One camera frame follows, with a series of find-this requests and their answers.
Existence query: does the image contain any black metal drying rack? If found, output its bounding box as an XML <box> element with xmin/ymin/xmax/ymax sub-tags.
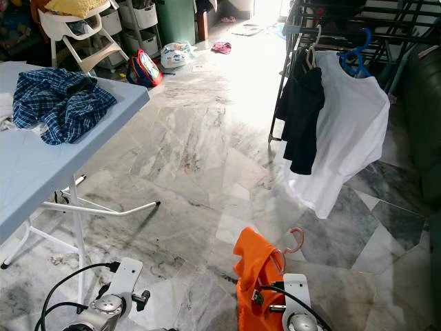
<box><xmin>269</xmin><ymin>0</ymin><xmax>441</xmax><ymax>146</ymax></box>

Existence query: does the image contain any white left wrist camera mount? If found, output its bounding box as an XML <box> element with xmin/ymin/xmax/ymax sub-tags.
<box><xmin>103</xmin><ymin>257</ymin><xmax>143</xmax><ymax>308</ymax></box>

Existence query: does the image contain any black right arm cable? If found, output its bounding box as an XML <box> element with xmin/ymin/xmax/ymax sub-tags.
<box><xmin>258</xmin><ymin>284</ymin><xmax>335</xmax><ymax>331</ymax></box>

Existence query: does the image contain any dark green cabinet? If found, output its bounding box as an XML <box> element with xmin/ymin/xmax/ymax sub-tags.
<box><xmin>155</xmin><ymin>0</ymin><xmax>197</xmax><ymax>46</ymax></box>

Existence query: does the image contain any orange shirt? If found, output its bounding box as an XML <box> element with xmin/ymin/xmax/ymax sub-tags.
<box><xmin>233</xmin><ymin>226</ymin><xmax>287</xmax><ymax>331</ymax></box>

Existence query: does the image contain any white shirt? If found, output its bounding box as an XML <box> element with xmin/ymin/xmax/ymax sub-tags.
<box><xmin>283</xmin><ymin>50</ymin><xmax>391</xmax><ymax>220</ymax></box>

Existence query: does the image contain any white cloth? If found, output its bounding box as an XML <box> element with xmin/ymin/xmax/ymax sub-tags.
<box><xmin>0</xmin><ymin>93</ymin><xmax>18</xmax><ymax>132</ymax></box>

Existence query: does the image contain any blue plaid shirt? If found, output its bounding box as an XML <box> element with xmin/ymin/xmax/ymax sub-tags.
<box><xmin>12</xmin><ymin>68</ymin><xmax>118</xmax><ymax>146</ymax></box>

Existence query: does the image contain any black shirt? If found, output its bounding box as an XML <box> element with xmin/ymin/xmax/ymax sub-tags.
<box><xmin>274</xmin><ymin>48</ymin><xmax>326</xmax><ymax>177</ymax></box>

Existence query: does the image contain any dark green sofa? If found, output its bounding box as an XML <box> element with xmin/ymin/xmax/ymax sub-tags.
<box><xmin>403</xmin><ymin>45</ymin><xmax>441</xmax><ymax>331</ymax></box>

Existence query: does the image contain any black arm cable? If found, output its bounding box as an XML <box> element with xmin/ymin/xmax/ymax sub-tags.
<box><xmin>258</xmin><ymin>284</ymin><xmax>335</xmax><ymax>331</ymax></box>
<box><xmin>39</xmin><ymin>261</ymin><xmax>121</xmax><ymax>331</ymax></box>

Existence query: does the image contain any white plastic drawer unit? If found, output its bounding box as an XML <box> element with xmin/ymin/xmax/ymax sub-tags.
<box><xmin>110</xmin><ymin>0</ymin><xmax>159</xmax><ymax>56</ymax></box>

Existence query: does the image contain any red and blue backpack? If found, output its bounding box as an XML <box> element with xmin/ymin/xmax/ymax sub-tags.
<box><xmin>127</xmin><ymin>48</ymin><xmax>164</xmax><ymax>88</ymax></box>

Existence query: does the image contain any beige floor cloth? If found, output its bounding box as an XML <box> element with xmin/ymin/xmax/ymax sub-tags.
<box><xmin>231</xmin><ymin>23</ymin><xmax>269</xmax><ymax>37</ymax></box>

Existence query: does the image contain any blue-grey plastic folding table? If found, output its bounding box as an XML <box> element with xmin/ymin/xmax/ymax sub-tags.
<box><xmin>0</xmin><ymin>62</ymin><xmax>151</xmax><ymax>245</ymax></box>

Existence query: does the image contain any brown wooden post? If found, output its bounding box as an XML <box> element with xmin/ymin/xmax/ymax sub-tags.
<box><xmin>194</xmin><ymin>0</ymin><xmax>211</xmax><ymax>42</ymax></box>

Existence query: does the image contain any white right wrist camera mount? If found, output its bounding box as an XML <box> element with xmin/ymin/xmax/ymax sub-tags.
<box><xmin>283</xmin><ymin>273</ymin><xmax>311</xmax><ymax>321</ymax></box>

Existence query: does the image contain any yellow cushion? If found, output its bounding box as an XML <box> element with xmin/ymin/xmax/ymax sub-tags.
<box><xmin>43</xmin><ymin>0</ymin><xmax>111</xmax><ymax>19</ymax></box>

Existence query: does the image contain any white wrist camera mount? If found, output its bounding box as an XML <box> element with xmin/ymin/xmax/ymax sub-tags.
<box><xmin>283</xmin><ymin>273</ymin><xmax>311</xmax><ymax>321</ymax></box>
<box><xmin>103</xmin><ymin>257</ymin><xmax>143</xmax><ymax>308</ymax></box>

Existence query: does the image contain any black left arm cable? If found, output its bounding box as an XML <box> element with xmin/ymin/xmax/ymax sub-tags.
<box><xmin>39</xmin><ymin>261</ymin><xmax>121</xmax><ymax>331</ymax></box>

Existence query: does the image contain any reddish plastic clothes hanger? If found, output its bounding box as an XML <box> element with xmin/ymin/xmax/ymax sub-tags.
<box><xmin>272</xmin><ymin>228</ymin><xmax>305</xmax><ymax>277</ymax></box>

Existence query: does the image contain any pale plastic clothes hanger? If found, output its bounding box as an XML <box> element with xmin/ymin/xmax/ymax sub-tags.
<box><xmin>307</xmin><ymin>24</ymin><xmax>323</xmax><ymax>70</ymax></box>

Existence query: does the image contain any blue plastic clothes hanger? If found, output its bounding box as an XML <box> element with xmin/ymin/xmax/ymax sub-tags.
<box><xmin>338</xmin><ymin>28</ymin><xmax>375</xmax><ymax>79</ymax></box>

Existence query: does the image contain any white metal table leg frame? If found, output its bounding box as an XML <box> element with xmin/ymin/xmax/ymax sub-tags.
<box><xmin>0</xmin><ymin>176</ymin><xmax>161</xmax><ymax>304</ymax></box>

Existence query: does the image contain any white printed plastic bag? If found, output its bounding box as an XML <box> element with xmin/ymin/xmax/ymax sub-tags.
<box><xmin>161</xmin><ymin>40</ymin><xmax>197</xmax><ymax>68</ymax></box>

